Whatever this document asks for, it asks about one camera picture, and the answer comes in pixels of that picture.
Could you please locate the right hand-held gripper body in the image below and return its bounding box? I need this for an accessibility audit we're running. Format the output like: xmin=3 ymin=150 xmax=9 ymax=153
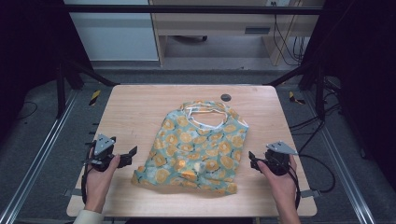
xmin=263 ymin=140 xmax=299 ymax=177

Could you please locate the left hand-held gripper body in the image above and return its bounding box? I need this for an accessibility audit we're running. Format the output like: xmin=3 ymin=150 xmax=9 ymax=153
xmin=84 ymin=133 xmax=125 ymax=173

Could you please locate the teal orange-print cloth bag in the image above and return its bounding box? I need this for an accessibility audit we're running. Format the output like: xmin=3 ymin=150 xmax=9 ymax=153
xmin=130 ymin=99 xmax=250 ymax=197

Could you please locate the person's right hand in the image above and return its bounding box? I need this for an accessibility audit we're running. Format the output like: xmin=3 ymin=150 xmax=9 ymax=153
xmin=256 ymin=154 xmax=299 ymax=216

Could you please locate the person's left hand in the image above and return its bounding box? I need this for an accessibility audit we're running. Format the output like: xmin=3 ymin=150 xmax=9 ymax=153
xmin=83 ymin=148 xmax=121 ymax=215

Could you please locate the yellow black tape strip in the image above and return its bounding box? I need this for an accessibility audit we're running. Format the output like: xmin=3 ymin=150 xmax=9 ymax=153
xmin=89 ymin=89 xmax=103 ymax=107
xmin=288 ymin=91 xmax=306 ymax=105

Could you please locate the white cabinet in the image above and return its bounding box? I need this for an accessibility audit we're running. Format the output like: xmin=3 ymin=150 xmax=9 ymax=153
xmin=63 ymin=0 xmax=161 ymax=63

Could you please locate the black curtain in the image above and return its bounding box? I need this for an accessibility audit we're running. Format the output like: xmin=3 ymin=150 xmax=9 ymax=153
xmin=0 ymin=0 xmax=94 ymax=144
xmin=300 ymin=0 xmax=396 ymax=185

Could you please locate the light wooden desk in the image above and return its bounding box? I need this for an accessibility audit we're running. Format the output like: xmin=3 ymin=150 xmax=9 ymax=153
xmin=148 ymin=0 xmax=325 ymax=68

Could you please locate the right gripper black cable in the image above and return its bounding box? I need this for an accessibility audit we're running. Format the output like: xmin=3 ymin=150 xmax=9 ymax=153
xmin=287 ymin=164 xmax=303 ymax=211

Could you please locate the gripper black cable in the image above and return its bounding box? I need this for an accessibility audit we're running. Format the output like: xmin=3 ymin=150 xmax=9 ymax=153
xmin=287 ymin=164 xmax=303 ymax=211
xmin=80 ymin=140 xmax=98 ymax=205

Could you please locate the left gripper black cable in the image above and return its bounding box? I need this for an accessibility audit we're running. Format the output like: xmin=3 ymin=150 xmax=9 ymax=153
xmin=80 ymin=140 xmax=98 ymax=205

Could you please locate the grey table bracket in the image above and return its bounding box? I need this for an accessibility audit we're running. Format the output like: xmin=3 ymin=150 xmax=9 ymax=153
xmin=63 ymin=188 xmax=83 ymax=198
xmin=300 ymin=189 xmax=322 ymax=199

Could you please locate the black floor cable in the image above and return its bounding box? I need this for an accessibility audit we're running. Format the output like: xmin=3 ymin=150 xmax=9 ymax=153
xmin=289 ymin=102 xmax=342 ymax=194

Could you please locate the aluminium floor rail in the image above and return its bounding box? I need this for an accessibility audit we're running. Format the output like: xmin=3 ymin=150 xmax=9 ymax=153
xmin=303 ymin=90 xmax=376 ymax=224
xmin=0 ymin=89 xmax=79 ymax=224

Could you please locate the black metal frame stand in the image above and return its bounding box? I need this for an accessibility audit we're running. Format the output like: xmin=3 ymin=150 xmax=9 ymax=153
xmin=266 ymin=61 xmax=327 ymax=121
xmin=55 ymin=59 xmax=120 ymax=119

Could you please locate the bundle of hanging black cables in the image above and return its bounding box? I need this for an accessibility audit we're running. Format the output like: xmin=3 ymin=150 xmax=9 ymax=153
xmin=271 ymin=1 xmax=309 ymax=67

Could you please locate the black horizontal frame bar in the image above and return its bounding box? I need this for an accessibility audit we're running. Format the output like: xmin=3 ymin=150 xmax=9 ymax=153
xmin=64 ymin=4 xmax=325 ymax=16

